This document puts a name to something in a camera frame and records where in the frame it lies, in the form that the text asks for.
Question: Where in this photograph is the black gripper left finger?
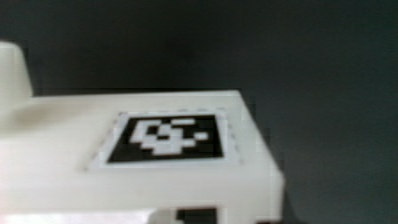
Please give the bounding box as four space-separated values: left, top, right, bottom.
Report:
176 208 217 224

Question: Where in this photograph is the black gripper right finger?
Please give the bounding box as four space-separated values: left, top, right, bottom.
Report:
254 220 285 224

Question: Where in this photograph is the white drawer tray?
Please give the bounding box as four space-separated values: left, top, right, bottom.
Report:
0 41 285 224

